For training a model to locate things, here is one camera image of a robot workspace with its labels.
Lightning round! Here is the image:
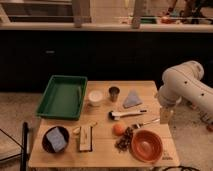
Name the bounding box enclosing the banana piece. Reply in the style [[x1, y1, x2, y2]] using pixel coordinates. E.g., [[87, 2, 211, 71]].
[[72, 126, 81, 135]]

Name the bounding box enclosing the metal cup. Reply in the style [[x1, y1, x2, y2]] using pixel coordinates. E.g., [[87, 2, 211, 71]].
[[109, 86, 120, 102]]

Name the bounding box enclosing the wooden block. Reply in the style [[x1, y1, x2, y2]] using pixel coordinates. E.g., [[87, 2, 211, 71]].
[[79, 126, 92, 152]]

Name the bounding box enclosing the blue sponge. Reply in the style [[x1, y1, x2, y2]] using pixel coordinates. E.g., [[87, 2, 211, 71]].
[[46, 127, 67, 152]]

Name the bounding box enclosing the black bowl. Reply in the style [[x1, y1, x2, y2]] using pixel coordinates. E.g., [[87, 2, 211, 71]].
[[42, 126, 69, 153]]

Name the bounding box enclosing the black stand left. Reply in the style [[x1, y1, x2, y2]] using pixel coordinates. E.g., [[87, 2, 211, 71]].
[[20, 122, 29, 171]]

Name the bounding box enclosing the white cup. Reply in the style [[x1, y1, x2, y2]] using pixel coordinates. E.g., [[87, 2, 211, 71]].
[[88, 90, 103, 107]]

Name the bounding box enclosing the green plastic tray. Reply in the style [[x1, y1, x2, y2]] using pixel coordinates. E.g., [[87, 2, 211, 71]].
[[37, 75, 87, 120]]

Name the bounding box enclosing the grey-blue towel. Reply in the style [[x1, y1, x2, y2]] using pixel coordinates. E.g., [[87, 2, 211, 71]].
[[123, 90, 142, 108]]

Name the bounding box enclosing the dark grape bunch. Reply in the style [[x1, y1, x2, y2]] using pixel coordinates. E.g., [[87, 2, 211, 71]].
[[115, 127, 133, 152]]

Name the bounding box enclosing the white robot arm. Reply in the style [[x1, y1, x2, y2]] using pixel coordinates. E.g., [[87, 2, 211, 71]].
[[156, 61, 213, 124]]

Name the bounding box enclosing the red bowl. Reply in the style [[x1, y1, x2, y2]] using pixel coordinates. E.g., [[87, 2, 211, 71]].
[[131, 130, 163, 163]]

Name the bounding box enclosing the orange fruit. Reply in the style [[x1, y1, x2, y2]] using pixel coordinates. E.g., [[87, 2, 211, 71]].
[[113, 123, 125, 136]]

